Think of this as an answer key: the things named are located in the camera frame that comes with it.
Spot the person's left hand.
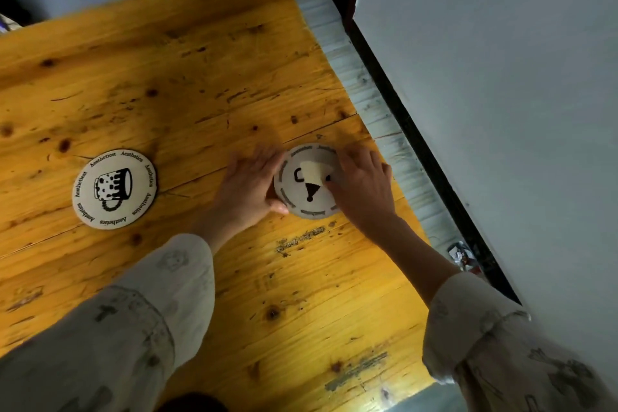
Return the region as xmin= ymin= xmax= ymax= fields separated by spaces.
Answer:
xmin=204 ymin=145 xmax=290 ymax=246

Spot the person's right hand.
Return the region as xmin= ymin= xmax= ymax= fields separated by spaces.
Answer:
xmin=323 ymin=145 xmax=402 ymax=237

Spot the person's right forearm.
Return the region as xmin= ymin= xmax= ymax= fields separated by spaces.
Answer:
xmin=379 ymin=215 xmax=618 ymax=412

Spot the person's left forearm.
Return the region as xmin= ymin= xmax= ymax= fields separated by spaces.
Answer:
xmin=0 ymin=226 xmax=229 ymax=412

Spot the crumpled wrapper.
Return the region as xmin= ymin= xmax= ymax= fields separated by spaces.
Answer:
xmin=446 ymin=241 xmax=484 ymax=277

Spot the round white mug-print coaster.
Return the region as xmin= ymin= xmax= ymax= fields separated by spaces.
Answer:
xmin=72 ymin=149 xmax=158 ymax=231

